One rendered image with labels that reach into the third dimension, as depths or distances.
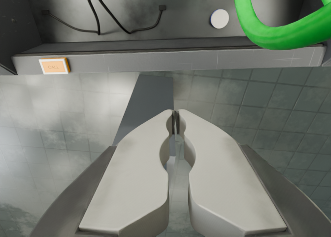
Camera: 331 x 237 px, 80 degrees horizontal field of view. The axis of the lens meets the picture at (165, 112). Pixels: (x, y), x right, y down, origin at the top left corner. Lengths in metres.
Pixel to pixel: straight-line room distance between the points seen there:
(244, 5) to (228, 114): 1.45
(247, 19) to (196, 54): 0.23
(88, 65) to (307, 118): 1.73
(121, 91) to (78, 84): 0.31
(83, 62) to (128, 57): 0.09
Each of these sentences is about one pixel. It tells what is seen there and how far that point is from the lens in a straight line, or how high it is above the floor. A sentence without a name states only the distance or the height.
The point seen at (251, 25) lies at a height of 1.18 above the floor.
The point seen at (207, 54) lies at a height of 0.95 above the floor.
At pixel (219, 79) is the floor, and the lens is 1.48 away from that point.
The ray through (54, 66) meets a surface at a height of 0.96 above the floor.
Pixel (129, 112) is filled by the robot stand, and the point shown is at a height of 0.52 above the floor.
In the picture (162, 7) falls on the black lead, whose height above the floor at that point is 0.84.
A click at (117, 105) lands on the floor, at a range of 1.58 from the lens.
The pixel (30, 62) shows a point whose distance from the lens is 0.50.
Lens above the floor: 1.34
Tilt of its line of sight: 59 degrees down
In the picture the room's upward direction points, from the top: 178 degrees counter-clockwise
